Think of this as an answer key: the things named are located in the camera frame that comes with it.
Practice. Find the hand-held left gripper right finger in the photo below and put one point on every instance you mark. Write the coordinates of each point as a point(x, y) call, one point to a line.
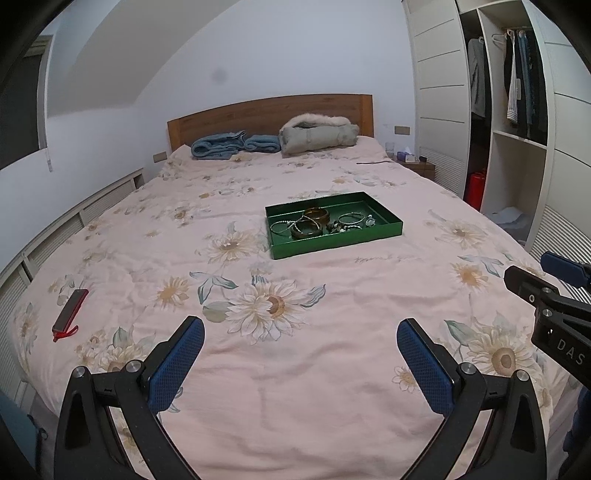
point(425, 364)

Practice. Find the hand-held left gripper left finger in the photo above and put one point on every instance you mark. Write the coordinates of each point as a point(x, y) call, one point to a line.
point(180, 364)

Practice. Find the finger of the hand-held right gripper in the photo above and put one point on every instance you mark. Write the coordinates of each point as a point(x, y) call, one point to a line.
point(526, 281)
point(565, 270)

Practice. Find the green tray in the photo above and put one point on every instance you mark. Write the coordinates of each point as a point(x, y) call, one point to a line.
point(383, 228)

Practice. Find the silver bangle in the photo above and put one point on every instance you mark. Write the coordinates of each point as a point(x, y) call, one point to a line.
point(351, 218)

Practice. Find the amber bangle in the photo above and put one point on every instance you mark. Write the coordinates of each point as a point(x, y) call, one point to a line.
point(316, 213)

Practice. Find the white slatted panel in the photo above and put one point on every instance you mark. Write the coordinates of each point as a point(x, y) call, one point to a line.
point(558, 235)

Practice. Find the pale cloth pile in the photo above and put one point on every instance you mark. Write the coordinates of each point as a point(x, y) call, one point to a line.
point(510, 217)

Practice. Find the person's blue pants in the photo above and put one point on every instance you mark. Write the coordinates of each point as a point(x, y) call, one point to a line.
point(577, 434)

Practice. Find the red fire extinguisher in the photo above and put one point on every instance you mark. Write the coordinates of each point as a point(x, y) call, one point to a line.
point(475, 189)

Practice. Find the bed with floral duvet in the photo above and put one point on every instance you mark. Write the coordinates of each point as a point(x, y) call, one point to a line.
point(323, 286)

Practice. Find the wooden nightstand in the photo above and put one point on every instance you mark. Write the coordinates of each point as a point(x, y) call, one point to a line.
point(421, 168)

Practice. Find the tissue box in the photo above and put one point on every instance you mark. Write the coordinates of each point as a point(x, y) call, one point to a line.
point(406, 156)

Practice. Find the drinking glass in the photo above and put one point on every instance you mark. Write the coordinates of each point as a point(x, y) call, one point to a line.
point(390, 148)

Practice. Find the row of dark hanging clothes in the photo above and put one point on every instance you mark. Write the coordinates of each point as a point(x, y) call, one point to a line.
point(524, 78)

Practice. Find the white wardrobe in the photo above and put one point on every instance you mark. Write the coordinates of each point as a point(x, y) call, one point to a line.
point(438, 92)

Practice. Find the grey hanging garment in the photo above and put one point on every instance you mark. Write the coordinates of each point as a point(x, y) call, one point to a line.
point(476, 78)

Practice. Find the blue folded blanket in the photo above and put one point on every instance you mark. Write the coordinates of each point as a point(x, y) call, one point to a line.
point(231, 144)

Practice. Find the grey fur-trimmed jacket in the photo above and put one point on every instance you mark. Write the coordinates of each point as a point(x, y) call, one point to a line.
point(318, 134)

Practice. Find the wooden headboard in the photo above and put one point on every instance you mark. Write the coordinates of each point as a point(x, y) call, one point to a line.
point(258, 113)

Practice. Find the window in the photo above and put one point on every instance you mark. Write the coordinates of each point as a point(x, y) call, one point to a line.
point(23, 106)

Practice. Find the wall socket plate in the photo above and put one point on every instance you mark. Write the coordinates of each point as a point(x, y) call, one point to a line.
point(159, 157)
point(401, 130)

